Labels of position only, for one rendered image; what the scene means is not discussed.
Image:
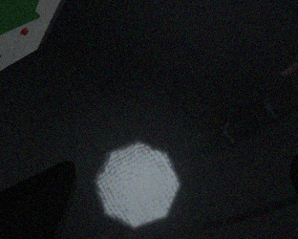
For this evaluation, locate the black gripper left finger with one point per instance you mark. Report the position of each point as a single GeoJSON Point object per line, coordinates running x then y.
{"type": "Point", "coordinates": [38, 208]}

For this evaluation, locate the small red block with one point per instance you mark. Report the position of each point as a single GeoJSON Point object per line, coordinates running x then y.
{"type": "Point", "coordinates": [25, 32]}

